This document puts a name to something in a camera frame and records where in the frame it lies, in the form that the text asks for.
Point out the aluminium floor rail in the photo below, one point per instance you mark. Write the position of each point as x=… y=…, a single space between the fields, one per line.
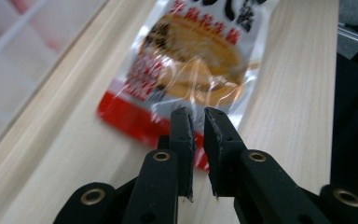
x=352 y=32

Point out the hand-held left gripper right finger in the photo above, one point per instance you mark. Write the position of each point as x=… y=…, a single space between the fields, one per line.
x=239 y=174

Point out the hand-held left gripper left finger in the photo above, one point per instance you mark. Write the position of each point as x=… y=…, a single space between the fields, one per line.
x=174 y=168

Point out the white and red snack packet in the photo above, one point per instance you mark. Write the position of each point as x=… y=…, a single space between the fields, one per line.
x=195 y=62

